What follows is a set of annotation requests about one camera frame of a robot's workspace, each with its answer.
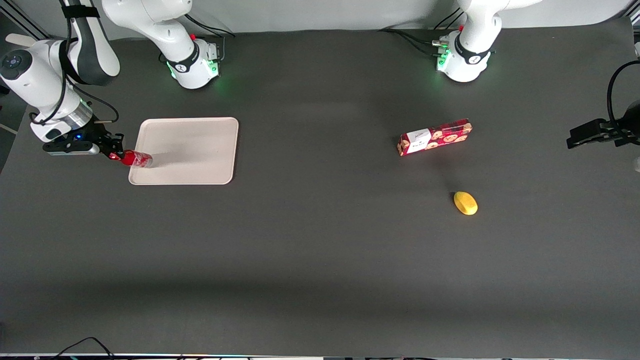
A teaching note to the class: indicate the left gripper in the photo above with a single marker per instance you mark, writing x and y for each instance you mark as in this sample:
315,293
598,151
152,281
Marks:
621,131

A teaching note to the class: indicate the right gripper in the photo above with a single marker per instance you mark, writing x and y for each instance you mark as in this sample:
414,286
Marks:
94,133

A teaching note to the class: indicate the red coke bottle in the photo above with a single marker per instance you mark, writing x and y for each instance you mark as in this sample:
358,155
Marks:
137,159

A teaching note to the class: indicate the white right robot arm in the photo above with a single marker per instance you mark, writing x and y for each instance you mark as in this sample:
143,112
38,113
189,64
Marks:
170,35

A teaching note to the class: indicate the beige plastic tray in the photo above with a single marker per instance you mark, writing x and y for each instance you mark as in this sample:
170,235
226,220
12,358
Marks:
195,150

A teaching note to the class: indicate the yellow lemon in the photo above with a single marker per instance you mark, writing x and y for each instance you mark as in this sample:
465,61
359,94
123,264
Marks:
465,203

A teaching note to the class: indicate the flat white background object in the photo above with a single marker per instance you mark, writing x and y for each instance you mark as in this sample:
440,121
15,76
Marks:
17,39

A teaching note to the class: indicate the red cookie box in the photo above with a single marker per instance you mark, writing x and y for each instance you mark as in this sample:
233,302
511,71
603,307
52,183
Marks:
435,137

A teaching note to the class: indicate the dark grey table mat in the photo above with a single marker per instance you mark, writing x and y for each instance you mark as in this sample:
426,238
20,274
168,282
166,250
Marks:
320,240

